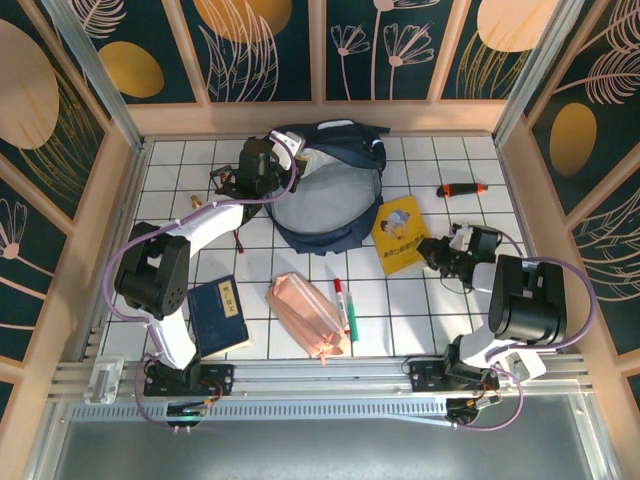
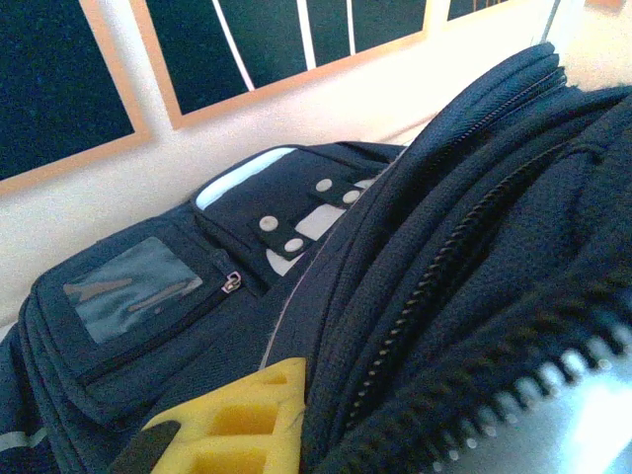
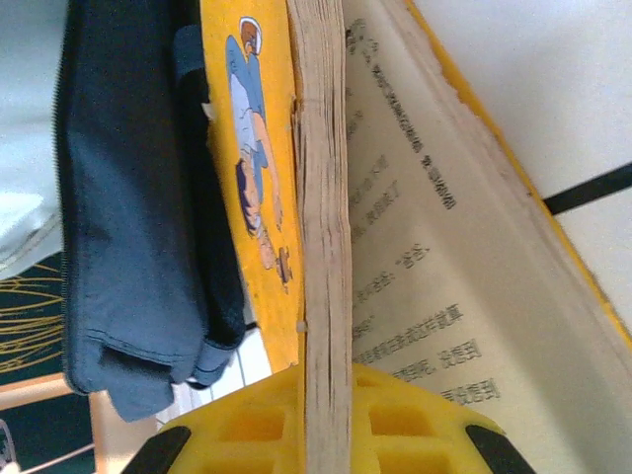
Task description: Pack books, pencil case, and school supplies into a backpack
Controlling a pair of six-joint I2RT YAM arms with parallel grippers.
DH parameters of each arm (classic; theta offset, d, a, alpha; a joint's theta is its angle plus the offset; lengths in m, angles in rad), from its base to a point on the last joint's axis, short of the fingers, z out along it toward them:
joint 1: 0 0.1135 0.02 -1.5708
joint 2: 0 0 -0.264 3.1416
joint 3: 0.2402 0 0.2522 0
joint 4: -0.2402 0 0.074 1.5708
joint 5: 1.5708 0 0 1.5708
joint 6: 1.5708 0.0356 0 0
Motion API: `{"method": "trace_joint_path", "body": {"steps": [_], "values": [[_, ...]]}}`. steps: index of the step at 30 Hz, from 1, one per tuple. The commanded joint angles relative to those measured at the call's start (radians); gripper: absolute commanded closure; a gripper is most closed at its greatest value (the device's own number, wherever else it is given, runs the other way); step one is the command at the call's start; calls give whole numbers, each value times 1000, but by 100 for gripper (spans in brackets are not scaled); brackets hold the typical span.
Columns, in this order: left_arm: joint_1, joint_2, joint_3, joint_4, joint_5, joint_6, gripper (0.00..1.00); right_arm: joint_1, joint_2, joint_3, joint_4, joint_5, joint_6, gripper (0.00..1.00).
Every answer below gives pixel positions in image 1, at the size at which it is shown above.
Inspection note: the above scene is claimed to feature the yellow illustrated book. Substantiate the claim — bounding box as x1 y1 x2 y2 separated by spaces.
370 194 432 276

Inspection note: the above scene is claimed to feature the navy blue backpack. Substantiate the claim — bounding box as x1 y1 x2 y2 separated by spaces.
262 118 392 257

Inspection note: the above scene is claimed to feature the green marker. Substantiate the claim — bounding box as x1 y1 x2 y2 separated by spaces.
344 292 361 344

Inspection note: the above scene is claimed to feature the red capped white marker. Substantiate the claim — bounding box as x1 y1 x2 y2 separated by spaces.
333 278 351 335

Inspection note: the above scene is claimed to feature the pink pencil case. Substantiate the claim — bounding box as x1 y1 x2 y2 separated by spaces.
264 272 352 365

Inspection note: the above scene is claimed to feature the dark blue book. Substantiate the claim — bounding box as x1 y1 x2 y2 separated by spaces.
187 273 253 360

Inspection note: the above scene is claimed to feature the grey metal sheet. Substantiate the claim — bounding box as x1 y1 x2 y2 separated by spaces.
49 394 601 480

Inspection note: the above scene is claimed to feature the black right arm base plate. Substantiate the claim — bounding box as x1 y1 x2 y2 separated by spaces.
408 355 501 396

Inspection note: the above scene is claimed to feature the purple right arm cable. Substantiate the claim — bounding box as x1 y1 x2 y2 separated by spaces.
452 232 599 432

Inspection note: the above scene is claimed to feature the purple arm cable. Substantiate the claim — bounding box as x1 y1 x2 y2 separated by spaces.
452 232 599 432
105 159 304 434

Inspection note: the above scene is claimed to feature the white plastic bracket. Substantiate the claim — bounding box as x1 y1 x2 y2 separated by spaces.
499 349 547 385
83 354 126 405

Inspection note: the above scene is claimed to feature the small electronics board with wires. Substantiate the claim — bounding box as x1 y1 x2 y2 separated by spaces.
446 394 502 426
166 399 214 421

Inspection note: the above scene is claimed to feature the aluminium mounting rail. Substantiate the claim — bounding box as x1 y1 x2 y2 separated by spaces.
49 353 594 401

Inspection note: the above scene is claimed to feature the aluminium corner post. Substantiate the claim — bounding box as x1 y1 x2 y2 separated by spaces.
42 0 149 154
492 0 581 146

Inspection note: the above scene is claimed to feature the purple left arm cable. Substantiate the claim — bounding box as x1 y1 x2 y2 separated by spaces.
105 159 304 434

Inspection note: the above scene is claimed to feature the slotted grey cable duct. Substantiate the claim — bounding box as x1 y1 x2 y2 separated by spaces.
69 402 454 422

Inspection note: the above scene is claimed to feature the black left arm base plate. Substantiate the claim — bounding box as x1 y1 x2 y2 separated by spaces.
143 362 235 397

